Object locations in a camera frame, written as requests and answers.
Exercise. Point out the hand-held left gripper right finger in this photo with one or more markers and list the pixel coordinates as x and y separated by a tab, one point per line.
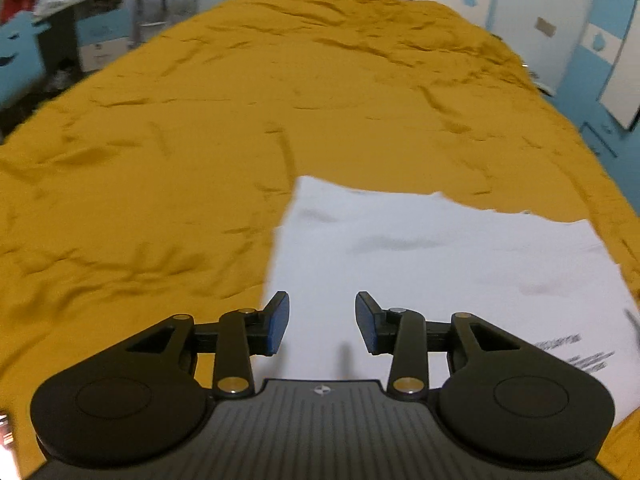
366	322

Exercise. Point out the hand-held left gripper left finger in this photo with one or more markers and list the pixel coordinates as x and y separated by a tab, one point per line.
277	322

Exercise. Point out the white sweatshirt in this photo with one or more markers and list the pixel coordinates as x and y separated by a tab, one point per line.
425	260

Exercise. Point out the yellow bedspread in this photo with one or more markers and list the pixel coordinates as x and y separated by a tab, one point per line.
200	135

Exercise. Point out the black smartphone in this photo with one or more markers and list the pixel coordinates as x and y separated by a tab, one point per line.
6	440

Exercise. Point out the white storage box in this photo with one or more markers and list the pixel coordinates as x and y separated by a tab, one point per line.
102	55

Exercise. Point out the blue and white wardrobe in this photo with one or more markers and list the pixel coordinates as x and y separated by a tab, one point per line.
580	85

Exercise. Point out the pair of shoes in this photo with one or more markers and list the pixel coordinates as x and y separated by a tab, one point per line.
59	80

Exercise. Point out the blue and white desk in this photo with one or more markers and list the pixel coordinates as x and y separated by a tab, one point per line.
20	60

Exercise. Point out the red bag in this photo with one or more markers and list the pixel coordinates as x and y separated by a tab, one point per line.
15	0

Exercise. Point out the beige wall switch plate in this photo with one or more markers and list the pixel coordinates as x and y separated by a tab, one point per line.
545	26

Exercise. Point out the wall mirror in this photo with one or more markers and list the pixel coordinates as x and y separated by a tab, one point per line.
625	85

